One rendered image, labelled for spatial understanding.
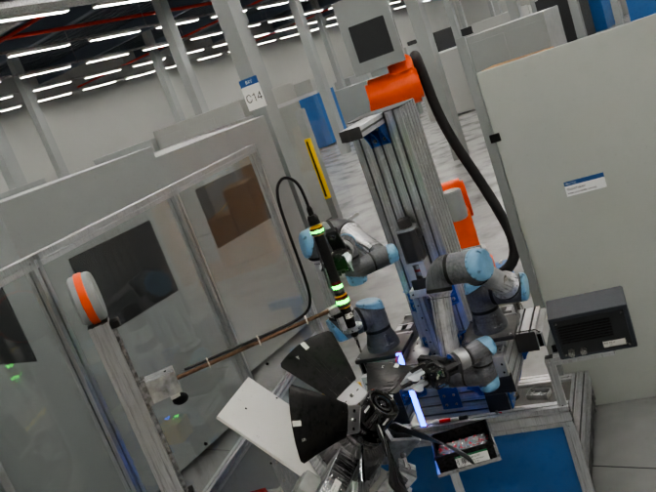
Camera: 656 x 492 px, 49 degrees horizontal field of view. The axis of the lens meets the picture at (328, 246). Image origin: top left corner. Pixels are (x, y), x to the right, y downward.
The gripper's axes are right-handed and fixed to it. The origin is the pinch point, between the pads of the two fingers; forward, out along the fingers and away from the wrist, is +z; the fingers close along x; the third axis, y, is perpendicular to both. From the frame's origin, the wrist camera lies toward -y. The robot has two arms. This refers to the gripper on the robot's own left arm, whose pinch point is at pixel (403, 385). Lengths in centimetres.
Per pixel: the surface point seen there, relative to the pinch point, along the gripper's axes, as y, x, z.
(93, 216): -282, -43, 78
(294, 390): 18, -27, 39
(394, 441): 7.2, 13.7, 11.6
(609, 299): 24, -8, -71
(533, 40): -822, 50, -662
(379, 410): 18.2, -7.3, 16.2
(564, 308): 15, -7, -59
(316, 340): -13.9, -23.0, 20.7
